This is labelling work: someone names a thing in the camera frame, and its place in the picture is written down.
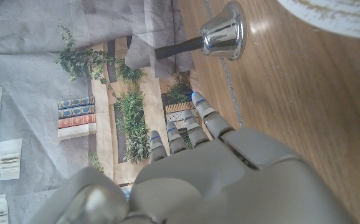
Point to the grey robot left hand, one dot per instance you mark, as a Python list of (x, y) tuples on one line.
[(217, 183)]

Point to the white plate gold rim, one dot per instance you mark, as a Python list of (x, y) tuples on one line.
[(339, 15)]

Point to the printed backdrop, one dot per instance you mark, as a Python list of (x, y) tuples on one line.
[(43, 62)]

